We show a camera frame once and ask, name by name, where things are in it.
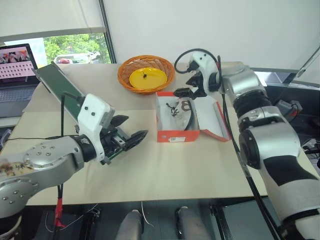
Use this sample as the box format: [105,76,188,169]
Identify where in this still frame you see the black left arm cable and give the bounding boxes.
[4,91,86,142]

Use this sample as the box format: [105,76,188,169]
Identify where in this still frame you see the grey power adapter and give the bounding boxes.
[274,99,304,123]

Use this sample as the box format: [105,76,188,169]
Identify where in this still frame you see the grey rounded shape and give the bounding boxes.
[116,209,146,240]
[174,206,214,240]

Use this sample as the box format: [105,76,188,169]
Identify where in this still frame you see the orange woven basket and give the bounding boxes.
[117,54,176,96]

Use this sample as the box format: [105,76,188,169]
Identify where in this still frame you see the black cable with red tape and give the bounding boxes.
[51,183,67,240]

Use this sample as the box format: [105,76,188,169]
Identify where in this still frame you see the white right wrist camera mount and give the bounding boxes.
[187,51,221,96]

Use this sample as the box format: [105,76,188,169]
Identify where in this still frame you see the white parked car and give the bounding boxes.
[53,51,101,65]

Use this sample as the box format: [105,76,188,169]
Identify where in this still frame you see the yellow plastic plate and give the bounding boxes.
[129,66,168,91]

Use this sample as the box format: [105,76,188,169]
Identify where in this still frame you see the black window frame post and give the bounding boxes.
[98,0,117,65]

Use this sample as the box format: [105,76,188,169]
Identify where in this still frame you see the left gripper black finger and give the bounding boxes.
[124,129,149,152]
[109,114,130,130]

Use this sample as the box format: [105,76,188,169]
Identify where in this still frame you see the green conveyor belt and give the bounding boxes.
[32,61,127,141]

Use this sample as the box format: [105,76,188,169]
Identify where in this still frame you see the thin white wire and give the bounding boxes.
[140,200,155,229]

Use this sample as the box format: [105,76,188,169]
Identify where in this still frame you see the white roller blind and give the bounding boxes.
[0,0,106,44]

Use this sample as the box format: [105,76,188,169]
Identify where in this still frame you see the orange cardboard shoebox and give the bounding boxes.
[155,90,232,144]

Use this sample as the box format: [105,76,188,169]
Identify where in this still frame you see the white shoe with black laces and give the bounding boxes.
[159,98,183,131]

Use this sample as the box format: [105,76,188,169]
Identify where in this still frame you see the silver diagonal rod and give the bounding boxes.
[295,45,320,79]

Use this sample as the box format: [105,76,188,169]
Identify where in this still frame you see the grey laptop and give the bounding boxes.
[0,43,41,119]

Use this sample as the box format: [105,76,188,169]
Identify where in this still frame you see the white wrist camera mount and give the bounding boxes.
[187,51,221,96]
[74,93,116,166]

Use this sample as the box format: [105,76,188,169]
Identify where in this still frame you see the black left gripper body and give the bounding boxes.
[99,122,129,166]

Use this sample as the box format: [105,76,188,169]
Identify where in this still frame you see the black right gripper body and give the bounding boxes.
[191,72,208,100]

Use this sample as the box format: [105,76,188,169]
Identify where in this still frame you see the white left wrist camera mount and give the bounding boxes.
[74,93,116,166]

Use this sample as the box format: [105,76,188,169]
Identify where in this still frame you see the white shoe with black trim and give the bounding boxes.
[177,98,200,131]

